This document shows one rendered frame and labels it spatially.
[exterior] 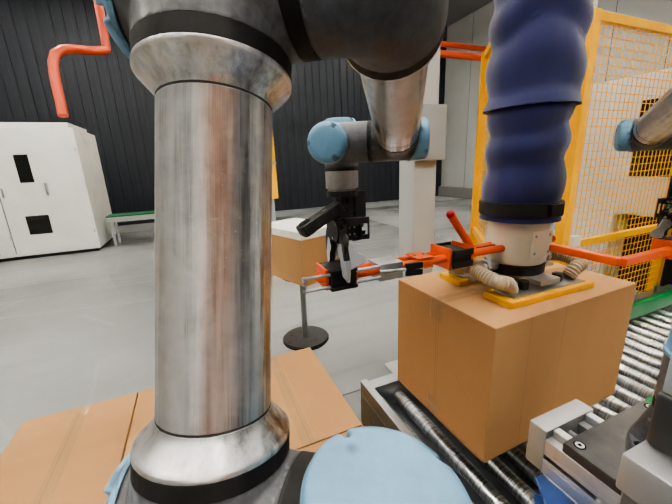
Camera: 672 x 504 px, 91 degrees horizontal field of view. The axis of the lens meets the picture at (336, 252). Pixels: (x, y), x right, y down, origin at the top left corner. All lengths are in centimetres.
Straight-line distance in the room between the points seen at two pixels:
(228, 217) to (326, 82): 1210
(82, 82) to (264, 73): 1139
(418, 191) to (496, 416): 136
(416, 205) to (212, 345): 188
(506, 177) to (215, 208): 90
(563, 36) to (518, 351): 76
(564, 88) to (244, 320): 96
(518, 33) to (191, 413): 104
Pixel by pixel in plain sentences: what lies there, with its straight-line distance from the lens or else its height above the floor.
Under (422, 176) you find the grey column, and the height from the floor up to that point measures 138.
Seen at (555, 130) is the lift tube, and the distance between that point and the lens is 106.
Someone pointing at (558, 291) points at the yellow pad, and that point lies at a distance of 112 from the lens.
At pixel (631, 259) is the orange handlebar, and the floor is 122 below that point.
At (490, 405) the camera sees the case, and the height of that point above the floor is 87.
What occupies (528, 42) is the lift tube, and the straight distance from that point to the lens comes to 105.
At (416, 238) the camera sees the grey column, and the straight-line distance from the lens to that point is 210.
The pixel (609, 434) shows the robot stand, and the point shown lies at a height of 104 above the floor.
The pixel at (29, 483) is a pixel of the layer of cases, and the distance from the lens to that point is 159.
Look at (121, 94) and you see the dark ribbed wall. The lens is 1141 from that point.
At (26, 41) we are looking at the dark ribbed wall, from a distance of 1206.
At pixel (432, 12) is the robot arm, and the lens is 31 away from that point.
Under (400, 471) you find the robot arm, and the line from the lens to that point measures 28.
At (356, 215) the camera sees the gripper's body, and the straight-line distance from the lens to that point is 77.
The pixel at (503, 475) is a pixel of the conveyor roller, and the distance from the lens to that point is 131.
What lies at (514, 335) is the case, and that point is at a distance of 94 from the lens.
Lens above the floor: 147
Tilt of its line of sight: 15 degrees down
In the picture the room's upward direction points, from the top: 2 degrees counter-clockwise
